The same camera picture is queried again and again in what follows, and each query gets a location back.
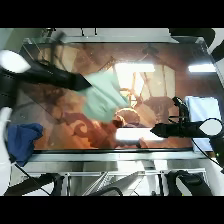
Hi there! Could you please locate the pale green garment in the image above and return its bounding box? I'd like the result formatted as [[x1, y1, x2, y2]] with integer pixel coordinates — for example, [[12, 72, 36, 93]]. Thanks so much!
[[80, 70, 130, 124]]

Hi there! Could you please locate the light blue folded garment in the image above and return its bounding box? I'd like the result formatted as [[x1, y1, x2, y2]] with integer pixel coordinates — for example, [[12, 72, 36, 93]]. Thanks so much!
[[185, 95, 222, 125]]

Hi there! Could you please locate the silver frame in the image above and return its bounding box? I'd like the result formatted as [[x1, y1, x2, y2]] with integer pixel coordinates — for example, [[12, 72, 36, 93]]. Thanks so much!
[[9, 151, 218, 197]]

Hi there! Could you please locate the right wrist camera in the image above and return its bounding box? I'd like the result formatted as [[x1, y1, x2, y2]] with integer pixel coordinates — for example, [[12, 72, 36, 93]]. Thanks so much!
[[171, 96, 190, 123]]

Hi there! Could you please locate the black cable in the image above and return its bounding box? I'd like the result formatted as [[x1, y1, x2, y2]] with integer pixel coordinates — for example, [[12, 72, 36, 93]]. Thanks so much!
[[191, 137, 224, 168]]

